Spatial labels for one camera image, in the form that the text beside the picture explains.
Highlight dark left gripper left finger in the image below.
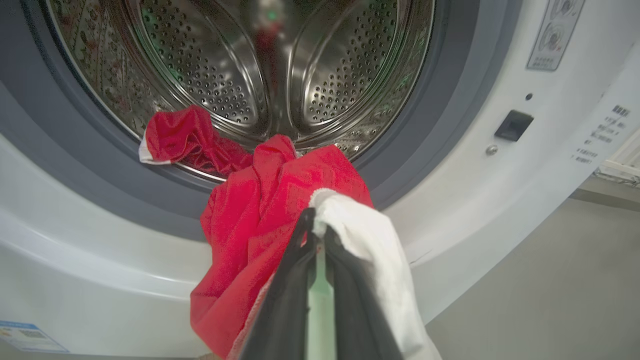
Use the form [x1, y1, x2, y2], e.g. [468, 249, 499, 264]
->
[239, 207, 317, 360]

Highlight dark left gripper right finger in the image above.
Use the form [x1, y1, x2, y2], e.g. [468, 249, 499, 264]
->
[322, 225, 404, 360]

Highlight red and white garment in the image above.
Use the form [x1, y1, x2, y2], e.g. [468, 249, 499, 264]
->
[138, 104, 443, 360]

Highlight white front-load washing machine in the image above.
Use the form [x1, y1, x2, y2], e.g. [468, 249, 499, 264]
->
[0, 0, 640, 358]

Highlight grey rubber door gasket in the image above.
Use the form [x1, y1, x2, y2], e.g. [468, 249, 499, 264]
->
[0, 0, 523, 243]

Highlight perforated steel drum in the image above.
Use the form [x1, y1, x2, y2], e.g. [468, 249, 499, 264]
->
[45, 0, 436, 183]

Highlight blue energy label sticker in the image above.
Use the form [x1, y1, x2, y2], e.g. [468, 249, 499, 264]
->
[0, 320, 70, 354]

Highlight grey warning sticker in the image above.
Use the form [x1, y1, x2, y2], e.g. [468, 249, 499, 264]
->
[526, 0, 587, 72]

